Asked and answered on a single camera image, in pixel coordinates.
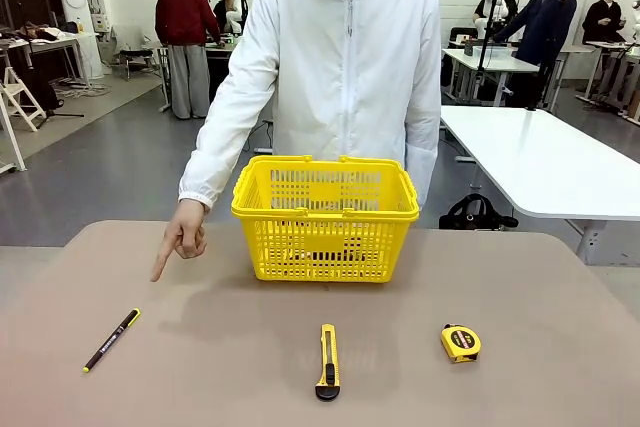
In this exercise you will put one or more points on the person's right hand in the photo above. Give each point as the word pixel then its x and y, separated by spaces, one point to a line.
pixel 185 232

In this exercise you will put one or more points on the person's left forearm white sleeve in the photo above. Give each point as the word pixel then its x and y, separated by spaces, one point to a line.
pixel 422 172

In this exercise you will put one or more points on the person's right forearm white sleeve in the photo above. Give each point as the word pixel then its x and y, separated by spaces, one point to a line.
pixel 210 162

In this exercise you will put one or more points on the yellow plastic shopping basket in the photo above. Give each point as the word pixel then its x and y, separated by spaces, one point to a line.
pixel 325 192

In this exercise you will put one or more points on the person in red jacket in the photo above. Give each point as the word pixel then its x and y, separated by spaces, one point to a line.
pixel 182 22

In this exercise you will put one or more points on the person in white coat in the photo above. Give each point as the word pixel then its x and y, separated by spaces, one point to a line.
pixel 345 72

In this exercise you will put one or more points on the person in navy jacket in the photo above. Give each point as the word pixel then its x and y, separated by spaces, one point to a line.
pixel 545 27

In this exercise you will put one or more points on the seated person in black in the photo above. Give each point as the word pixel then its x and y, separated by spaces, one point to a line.
pixel 602 17

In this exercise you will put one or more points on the black pen yellow ends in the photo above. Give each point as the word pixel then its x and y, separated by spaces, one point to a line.
pixel 112 339

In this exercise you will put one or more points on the yellow black utility knife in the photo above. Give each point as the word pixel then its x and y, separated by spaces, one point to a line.
pixel 327 357

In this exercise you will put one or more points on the white step ladder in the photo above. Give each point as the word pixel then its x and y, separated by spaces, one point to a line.
pixel 22 102

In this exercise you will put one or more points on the cluttered grey side table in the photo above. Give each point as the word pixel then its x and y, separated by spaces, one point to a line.
pixel 50 42

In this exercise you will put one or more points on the white humanoid background robot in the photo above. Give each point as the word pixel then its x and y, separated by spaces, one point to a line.
pixel 495 2
pixel 230 2

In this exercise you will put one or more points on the white tower air conditioner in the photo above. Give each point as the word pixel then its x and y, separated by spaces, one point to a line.
pixel 75 2

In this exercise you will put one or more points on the black bag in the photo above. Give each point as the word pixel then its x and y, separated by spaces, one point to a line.
pixel 470 214

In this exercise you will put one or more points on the yellow tape measure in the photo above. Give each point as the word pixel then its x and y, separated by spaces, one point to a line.
pixel 462 343

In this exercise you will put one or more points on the white background work table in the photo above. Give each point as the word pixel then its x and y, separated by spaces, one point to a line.
pixel 495 63

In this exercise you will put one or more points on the black tripod stand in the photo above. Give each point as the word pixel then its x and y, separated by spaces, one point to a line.
pixel 487 42

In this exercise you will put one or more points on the large white table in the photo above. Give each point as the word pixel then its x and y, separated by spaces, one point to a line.
pixel 540 157

